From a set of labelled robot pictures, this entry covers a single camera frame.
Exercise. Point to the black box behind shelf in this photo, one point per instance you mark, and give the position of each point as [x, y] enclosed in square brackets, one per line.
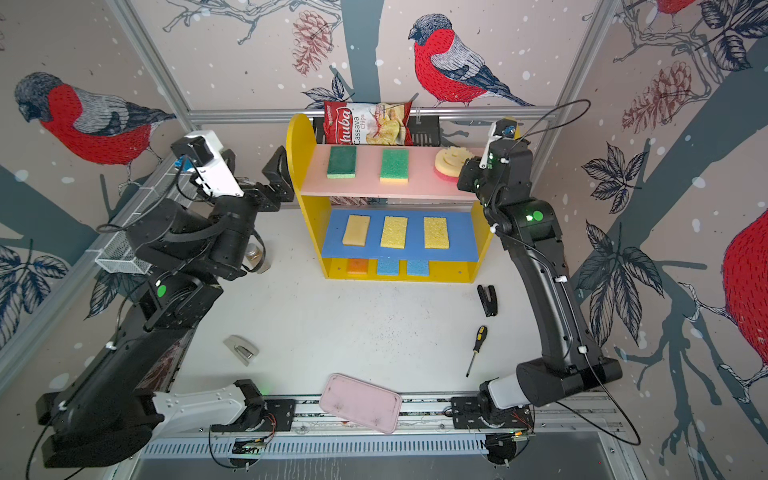
[425, 130]

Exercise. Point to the glass spice jar silver lid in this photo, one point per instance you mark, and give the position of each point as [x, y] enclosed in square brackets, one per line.
[255, 257]

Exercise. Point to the dark green scouring sponge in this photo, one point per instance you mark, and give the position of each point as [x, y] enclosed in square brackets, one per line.
[342, 162]

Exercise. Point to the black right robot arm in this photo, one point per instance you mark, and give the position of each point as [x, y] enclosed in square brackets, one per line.
[571, 359]

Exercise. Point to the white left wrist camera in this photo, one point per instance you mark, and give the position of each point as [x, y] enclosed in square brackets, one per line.
[203, 153]

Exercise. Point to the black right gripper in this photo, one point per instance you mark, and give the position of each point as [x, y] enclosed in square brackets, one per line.
[470, 174]

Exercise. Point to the black binder clip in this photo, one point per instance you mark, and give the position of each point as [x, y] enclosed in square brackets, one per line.
[488, 299]

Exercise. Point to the black yellow screwdriver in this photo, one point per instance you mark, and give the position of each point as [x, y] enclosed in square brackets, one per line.
[479, 340]

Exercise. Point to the blue cellulose sponge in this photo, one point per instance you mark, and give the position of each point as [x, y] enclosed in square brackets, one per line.
[418, 268]
[388, 267]

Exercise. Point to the pink plastic tray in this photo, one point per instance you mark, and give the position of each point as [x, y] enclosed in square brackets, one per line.
[361, 403]

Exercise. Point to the yellow shelf pink blue boards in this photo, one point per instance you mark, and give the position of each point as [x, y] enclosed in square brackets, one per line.
[326, 204]

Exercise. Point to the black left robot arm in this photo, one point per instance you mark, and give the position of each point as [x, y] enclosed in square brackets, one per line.
[105, 416]

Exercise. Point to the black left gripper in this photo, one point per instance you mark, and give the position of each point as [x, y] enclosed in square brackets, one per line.
[280, 187]

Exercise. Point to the beige orange-backed sponge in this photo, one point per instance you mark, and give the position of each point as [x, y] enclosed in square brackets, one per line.
[356, 231]

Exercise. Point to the orange rectangular sponge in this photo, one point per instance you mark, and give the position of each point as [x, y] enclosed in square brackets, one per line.
[357, 266]

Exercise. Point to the light green sponge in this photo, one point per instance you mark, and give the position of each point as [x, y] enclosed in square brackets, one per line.
[394, 166]

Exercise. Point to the red chips bag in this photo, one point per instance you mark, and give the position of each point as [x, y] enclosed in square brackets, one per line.
[383, 124]

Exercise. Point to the yellow smiley round sponge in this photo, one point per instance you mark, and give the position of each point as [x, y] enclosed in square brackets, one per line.
[449, 162]

